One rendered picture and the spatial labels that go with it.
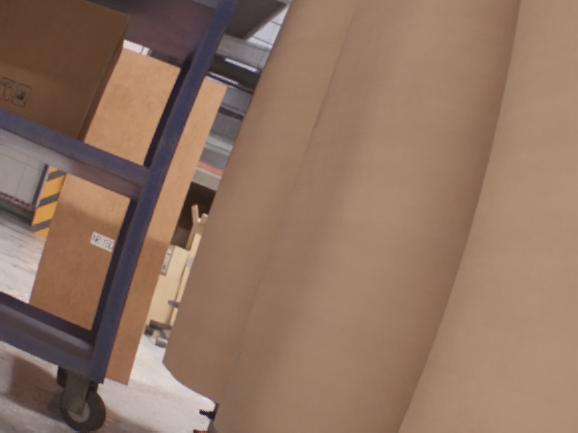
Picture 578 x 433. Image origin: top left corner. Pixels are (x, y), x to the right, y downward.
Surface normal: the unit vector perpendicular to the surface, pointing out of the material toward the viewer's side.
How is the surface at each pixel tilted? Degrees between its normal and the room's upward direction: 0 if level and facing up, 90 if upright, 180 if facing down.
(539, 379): 90
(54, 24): 90
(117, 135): 90
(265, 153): 90
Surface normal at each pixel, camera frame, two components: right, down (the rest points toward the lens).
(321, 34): -0.50, -0.30
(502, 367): -0.88, -0.35
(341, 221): -0.77, -0.35
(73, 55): 0.31, -0.05
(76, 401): -0.20, -0.22
